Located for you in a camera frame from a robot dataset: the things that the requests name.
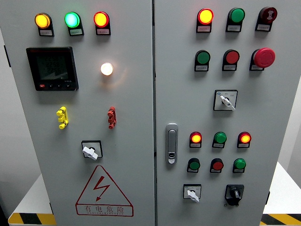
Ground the turn switch black knob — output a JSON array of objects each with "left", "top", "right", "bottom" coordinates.
[{"left": 224, "top": 184, "right": 245, "bottom": 207}]

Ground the pale grey cabinet door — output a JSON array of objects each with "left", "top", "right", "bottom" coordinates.
[{"left": 0, "top": 0, "right": 156, "bottom": 226}]

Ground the silver door lock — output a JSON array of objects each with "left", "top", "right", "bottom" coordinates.
[{"left": 165, "top": 123, "right": 179, "bottom": 165}]

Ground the small red indicator lamp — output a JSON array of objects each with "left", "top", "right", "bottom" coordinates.
[
  {"left": 238, "top": 131, "right": 252, "bottom": 144},
  {"left": 190, "top": 131, "right": 203, "bottom": 144}
]

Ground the white indicator lamp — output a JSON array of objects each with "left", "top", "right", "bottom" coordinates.
[{"left": 100, "top": 62, "right": 114, "bottom": 76}]

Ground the small green push button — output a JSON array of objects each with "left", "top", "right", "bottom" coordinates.
[{"left": 187, "top": 157, "right": 201, "bottom": 170}]

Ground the small green indicator lamp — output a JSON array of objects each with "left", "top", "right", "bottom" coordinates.
[
  {"left": 233, "top": 158, "right": 247, "bottom": 170},
  {"left": 213, "top": 131, "right": 228, "bottom": 144}
]

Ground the large green push button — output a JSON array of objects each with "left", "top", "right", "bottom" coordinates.
[
  {"left": 227, "top": 7, "right": 246, "bottom": 24},
  {"left": 195, "top": 49, "right": 211, "bottom": 65}
]

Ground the small red push button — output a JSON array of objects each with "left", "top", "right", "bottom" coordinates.
[{"left": 210, "top": 158, "right": 224, "bottom": 171}]

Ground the red warning triangle sticker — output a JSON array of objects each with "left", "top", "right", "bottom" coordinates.
[{"left": 75, "top": 164, "right": 134, "bottom": 217}]

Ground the large red push button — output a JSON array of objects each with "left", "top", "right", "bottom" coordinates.
[{"left": 223, "top": 49, "right": 240, "bottom": 65}]

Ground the large red indicator lamp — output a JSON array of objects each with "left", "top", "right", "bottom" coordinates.
[
  {"left": 93, "top": 11, "right": 110, "bottom": 28},
  {"left": 197, "top": 8, "right": 214, "bottom": 25}
]

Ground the black display meter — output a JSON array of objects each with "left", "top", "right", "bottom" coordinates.
[{"left": 25, "top": 46, "right": 79, "bottom": 91}]

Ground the pale grey door with lock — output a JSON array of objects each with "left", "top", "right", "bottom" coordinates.
[{"left": 154, "top": 0, "right": 301, "bottom": 226}]

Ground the large green indicator lamp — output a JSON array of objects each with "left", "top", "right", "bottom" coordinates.
[{"left": 64, "top": 11, "right": 81, "bottom": 28}]

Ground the large red stop button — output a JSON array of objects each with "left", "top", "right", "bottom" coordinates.
[{"left": 253, "top": 47, "right": 276, "bottom": 68}]

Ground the large yellow indicator lamp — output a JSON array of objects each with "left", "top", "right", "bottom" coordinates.
[{"left": 34, "top": 13, "right": 52, "bottom": 29}]

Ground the dark red buzzer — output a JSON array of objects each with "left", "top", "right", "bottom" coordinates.
[{"left": 259, "top": 6, "right": 278, "bottom": 24}]

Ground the black yellow striped tape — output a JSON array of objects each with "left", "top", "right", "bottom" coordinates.
[
  {"left": 260, "top": 213, "right": 301, "bottom": 226},
  {"left": 8, "top": 213, "right": 57, "bottom": 226}
]

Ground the small red handle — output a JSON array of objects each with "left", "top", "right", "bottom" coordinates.
[{"left": 107, "top": 106, "right": 117, "bottom": 129}]

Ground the turn switch broad white handle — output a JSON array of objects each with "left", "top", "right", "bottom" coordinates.
[
  {"left": 81, "top": 140, "right": 103, "bottom": 161},
  {"left": 183, "top": 184, "right": 202, "bottom": 203}
]

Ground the turn switch slim white handle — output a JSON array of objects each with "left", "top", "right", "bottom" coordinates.
[{"left": 213, "top": 89, "right": 238, "bottom": 112}]

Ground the small yellow handle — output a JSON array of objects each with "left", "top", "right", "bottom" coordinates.
[{"left": 56, "top": 106, "right": 69, "bottom": 129}]

